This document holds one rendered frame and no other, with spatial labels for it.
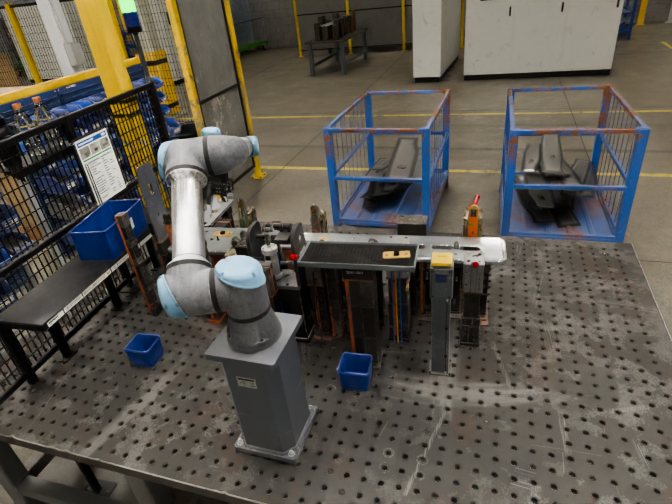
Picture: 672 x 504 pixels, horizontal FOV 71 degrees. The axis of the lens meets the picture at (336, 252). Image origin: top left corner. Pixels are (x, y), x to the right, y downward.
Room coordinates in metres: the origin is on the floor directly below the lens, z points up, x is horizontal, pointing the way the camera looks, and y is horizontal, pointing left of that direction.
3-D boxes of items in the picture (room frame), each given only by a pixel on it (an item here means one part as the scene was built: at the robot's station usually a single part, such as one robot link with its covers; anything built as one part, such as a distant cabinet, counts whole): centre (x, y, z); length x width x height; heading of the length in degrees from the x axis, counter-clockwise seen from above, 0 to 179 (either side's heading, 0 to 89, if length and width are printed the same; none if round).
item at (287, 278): (1.50, 0.21, 0.94); 0.18 x 0.13 x 0.49; 73
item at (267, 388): (1.02, 0.25, 0.90); 0.21 x 0.21 x 0.40; 69
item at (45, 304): (1.74, 0.97, 1.01); 0.90 x 0.22 x 0.03; 163
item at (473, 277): (1.34, -0.46, 0.88); 0.11 x 0.10 x 0.36; 163
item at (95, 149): (2.06, 1.00, 1.30); 0.23 x 0.02 x 0.31; 163
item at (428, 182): (3.91, -0.60, 0.47); 1.20 x 0.80 x 0.95; 158
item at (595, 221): (3.40, -1.79, 0.47); 1.20 x 0.80 x 0.95; 160
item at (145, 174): (1.89, 0.75, 1.17); 0.12 x 0.01 x 0.34; 163
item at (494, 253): (1.67, 0.03, 1.00); 1.38 x 0.22 x 0.02; 73
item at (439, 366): (1.21, -0.32, 0.92); 0.08 x 0.08 x 0.44; 73
